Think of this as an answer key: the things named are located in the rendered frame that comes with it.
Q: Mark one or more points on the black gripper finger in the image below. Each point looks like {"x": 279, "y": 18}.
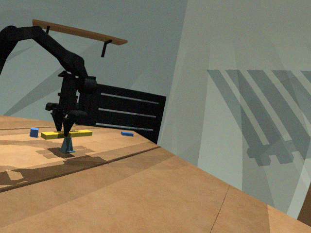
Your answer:
{"x": 58, "y": 120}
{"x": 67, "y": 124}

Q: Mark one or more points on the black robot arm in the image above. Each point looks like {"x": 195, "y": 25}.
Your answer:
{"x": 70, "y": 61}

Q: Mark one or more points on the yellow bar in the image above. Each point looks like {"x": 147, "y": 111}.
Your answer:
{"x": 60, "y": 134}

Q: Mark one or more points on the teal triangular wedge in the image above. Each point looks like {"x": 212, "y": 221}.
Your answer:
{"x": 67, "y": 146}

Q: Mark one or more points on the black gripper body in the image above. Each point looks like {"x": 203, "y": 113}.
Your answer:
{"x": 66, "y": 106}

